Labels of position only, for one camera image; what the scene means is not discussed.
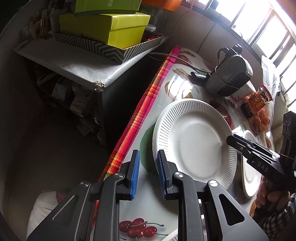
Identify white paper plate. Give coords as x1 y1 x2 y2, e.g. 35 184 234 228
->
240 129 263 199
152 98 237 189

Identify checked shirt right forearm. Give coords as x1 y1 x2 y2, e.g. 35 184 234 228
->
259 193 295 240

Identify person's right hand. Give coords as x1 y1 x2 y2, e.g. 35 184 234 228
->
255 176 290 211

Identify plastic bag of oranges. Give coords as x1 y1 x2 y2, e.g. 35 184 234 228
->
240 56 280 138

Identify red labelled glass jar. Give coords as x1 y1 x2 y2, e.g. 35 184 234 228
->
241 84 273 118

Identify fruit print tablecloth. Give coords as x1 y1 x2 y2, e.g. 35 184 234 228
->
101 46 268 240

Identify grey portable speaker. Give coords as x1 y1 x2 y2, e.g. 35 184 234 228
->
205 44 253 97

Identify chevron patterned tray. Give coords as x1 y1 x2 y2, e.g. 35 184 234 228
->
55 33 164 64

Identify window with metal bars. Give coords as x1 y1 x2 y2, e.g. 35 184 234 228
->
195 1 295 108

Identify lime green box lower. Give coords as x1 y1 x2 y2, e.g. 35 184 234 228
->
59 13 151 49

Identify lime green box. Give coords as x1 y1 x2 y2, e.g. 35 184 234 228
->
71 0 142 14
59 13 151 49

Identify orange box on sill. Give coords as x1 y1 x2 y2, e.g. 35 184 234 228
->
142 0 182 12

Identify lime green box upper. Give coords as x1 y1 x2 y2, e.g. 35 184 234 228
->
71 0 142 14

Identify black camera unit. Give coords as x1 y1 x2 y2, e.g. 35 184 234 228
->
280 111 295 160

